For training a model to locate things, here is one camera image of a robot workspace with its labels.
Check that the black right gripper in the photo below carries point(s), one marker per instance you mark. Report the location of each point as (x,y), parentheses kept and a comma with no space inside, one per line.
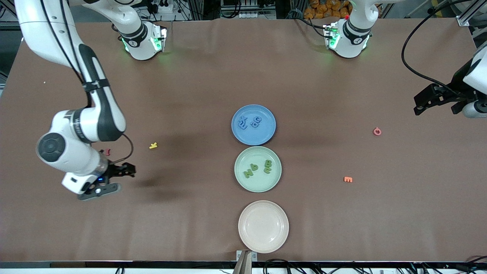
(114,169)

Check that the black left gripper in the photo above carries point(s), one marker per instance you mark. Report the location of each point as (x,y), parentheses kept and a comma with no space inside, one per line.
(457,85)

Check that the green letter N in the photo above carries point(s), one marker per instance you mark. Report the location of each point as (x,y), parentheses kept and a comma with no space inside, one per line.
(248,173)

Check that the blue letter E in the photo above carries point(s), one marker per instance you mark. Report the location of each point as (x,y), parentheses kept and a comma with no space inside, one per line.
(241,126)

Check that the blue letter X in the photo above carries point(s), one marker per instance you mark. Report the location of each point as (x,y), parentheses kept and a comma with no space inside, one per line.
(244,119)

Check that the blue number 6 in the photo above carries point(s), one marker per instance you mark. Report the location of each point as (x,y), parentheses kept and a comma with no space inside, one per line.
(255,124)

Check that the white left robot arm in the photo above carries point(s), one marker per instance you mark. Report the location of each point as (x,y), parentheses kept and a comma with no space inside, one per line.
(352,42)

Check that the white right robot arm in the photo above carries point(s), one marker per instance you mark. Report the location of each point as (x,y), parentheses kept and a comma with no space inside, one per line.
(38,26)

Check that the pink letter G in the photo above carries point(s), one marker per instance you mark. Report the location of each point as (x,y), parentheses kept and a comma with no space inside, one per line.
(374,132)

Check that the brown table cover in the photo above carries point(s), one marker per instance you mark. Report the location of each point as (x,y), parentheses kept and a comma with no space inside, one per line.
(190,213)

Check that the green plate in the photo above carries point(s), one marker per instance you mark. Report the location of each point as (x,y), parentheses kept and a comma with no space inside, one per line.
(255,182)

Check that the blue plate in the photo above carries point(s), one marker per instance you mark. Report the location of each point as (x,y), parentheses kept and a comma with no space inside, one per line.
(251,135)

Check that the orange packaged goods pile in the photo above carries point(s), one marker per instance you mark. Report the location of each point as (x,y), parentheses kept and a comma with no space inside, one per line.
(323,9)

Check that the beige plate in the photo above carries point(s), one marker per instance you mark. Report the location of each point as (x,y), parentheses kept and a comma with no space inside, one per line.
(263,228)

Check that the metal table clamp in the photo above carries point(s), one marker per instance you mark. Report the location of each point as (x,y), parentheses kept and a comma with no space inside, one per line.
(243,262)

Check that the white power strip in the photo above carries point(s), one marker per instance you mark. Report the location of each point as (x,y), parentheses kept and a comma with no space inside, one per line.
(258,15)
(165,8)

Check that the aluminium frame profile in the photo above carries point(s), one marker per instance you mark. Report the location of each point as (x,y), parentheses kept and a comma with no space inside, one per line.
(463,21)

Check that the black table edge rail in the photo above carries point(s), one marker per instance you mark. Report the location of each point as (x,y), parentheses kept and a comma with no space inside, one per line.
(114,264)

